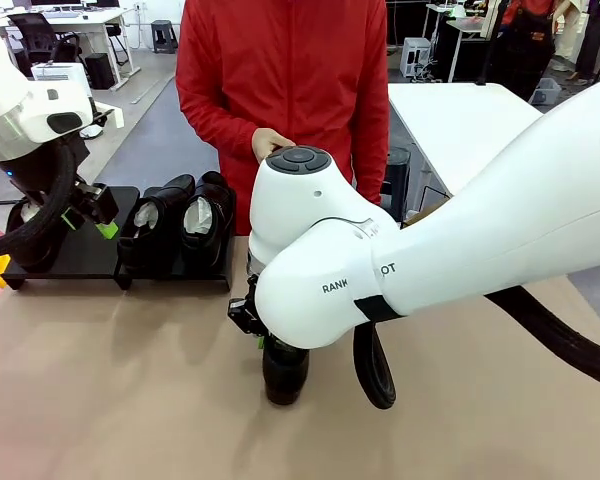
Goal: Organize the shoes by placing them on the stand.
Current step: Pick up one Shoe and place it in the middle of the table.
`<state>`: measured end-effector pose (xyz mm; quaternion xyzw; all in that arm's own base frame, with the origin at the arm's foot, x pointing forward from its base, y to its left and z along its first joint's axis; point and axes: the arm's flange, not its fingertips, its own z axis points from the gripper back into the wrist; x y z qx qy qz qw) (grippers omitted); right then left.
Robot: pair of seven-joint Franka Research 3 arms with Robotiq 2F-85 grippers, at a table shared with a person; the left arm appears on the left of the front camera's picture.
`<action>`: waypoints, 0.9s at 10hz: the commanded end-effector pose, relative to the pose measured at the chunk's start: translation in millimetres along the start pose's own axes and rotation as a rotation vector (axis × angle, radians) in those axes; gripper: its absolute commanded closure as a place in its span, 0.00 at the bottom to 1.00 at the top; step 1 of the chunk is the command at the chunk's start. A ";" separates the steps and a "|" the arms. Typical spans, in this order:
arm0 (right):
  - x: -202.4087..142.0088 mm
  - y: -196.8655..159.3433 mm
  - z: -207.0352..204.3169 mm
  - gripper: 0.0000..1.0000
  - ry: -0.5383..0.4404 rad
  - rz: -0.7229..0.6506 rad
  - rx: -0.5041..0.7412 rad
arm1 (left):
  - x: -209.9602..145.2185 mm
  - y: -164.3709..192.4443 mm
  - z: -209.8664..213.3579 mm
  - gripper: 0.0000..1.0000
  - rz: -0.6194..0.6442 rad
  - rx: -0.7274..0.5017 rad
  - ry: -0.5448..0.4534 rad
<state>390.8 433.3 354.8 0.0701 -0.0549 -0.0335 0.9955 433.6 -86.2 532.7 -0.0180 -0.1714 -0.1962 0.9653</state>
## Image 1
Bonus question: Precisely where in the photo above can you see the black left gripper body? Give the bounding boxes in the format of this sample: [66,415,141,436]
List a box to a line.
[0,143,57,202]

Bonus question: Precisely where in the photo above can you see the black leather shoe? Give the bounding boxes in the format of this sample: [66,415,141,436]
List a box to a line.
[117,173,197,279]
[180,170,236,266]
[4,197,74,274]
[261,339,311,407]

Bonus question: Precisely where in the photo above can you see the red-sleeved left forearm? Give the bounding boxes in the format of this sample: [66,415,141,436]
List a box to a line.
[352,99,391,206]

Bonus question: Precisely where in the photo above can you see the red-sleeved right forearm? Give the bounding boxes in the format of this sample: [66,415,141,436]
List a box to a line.
[177,84,259,156]

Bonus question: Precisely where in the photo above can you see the black metal shoe stand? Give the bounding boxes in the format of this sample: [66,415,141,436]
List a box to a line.
[0,186,141,291]
[114,187,237,292]

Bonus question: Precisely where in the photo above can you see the person's right hand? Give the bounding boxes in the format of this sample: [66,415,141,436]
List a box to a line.
[252,128,297,164]

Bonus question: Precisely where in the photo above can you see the black computer tower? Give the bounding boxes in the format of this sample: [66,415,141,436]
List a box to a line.
[84,52,116,90]

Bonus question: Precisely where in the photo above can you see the black mesh office chair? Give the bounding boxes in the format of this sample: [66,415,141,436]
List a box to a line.
[7,12,81,76]

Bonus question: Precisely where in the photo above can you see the white office desk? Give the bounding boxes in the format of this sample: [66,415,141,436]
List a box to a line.
[0,7,141,91]

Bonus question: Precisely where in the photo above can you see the small grey step stool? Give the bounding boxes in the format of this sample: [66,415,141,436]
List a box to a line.
[151,19,174,54]

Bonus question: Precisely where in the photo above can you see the open cardboard box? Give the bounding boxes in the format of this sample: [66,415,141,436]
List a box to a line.
[402,199,454,231]

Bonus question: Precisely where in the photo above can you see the person's red jacket torso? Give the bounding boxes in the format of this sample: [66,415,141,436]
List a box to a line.
[174,0,392,236]

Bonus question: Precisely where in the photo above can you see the white table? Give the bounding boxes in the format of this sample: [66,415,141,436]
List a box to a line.
[388,82,546,197]

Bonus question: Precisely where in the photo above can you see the white computer case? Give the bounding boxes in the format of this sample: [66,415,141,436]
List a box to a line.
[403,37,434,79]

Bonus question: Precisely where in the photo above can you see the grey storage bin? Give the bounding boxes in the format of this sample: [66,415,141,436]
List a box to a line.
[529,77,564,105]

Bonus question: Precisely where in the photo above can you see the bystander in black apron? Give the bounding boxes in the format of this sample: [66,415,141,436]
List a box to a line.
[494,0,556,101]

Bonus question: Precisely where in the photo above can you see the bystander in dark trousers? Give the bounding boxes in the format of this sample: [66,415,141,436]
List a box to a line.
[574,0,600,84]

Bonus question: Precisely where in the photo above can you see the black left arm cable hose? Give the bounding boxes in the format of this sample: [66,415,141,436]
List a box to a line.
[0,142,80,260]

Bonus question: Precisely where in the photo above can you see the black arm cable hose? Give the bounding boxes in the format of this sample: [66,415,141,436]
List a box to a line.
[352,284,600,411]
[0,142,80,260]

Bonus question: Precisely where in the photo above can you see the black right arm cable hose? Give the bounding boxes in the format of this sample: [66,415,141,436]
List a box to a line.
[352,284,600,411]

